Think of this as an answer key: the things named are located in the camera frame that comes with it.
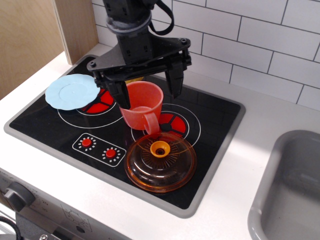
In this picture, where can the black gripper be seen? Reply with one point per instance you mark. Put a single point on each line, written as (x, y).
(139, 56)

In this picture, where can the red plastic cup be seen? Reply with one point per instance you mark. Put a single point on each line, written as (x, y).
(146, 99)

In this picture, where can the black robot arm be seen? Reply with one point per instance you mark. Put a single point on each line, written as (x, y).
(129, 18)

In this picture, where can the light blue plate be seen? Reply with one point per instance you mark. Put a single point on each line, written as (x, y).
(71, 92)

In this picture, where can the yellow toy potato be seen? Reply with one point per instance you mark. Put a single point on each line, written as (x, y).
(130, 81)

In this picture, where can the orange transparent pot lid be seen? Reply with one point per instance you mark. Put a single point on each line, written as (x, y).
(161, 162)

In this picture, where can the wooden side panel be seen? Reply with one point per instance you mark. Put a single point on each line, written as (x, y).
(34, 32)

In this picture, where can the grey oven front panel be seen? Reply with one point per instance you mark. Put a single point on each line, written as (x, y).
(56, 217)

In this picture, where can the grey oven knob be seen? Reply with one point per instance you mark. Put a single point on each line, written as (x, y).
(18, 196)

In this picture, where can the grey sink basin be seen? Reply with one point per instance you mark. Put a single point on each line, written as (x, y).
(287, 202)

